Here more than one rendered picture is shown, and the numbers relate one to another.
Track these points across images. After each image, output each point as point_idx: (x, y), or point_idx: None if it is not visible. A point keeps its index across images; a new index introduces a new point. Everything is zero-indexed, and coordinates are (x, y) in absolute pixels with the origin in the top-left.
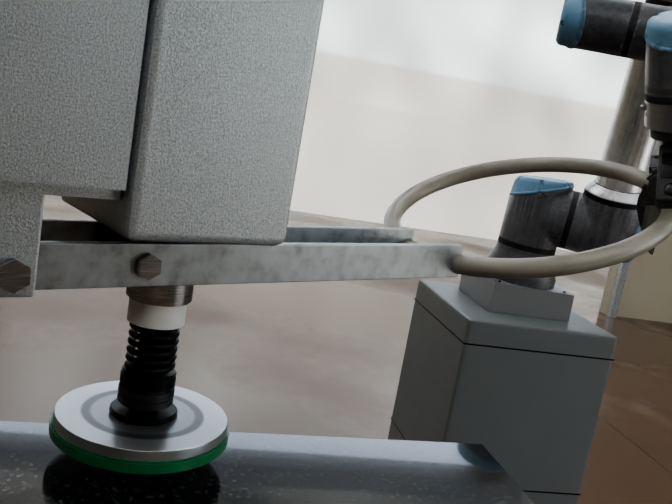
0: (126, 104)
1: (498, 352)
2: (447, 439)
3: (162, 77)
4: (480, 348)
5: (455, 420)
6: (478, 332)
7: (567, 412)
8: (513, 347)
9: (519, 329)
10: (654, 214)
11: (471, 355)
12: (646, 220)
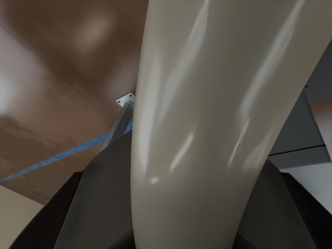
0: None
1: (289, 148)
2: (302, 93)
3: None
4: (307, 145)
5: (302, 103)
6: (315, 155)
7: None
8: (278, 154)
9: (278, 167)
10: (255, 214)
11: (312, 139)
12: (275, 190)
